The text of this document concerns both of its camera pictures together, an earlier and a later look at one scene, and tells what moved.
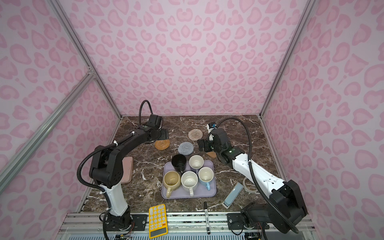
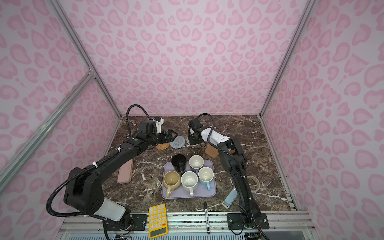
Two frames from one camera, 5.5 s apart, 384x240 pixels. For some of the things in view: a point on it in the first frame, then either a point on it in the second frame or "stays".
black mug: (179, 162) stays
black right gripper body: (212, 146) to (194, 140)
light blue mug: (206, 175) stays
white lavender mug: (196, 161) stays
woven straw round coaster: (162, 144) stays
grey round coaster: (185, 148) to (178, 142)
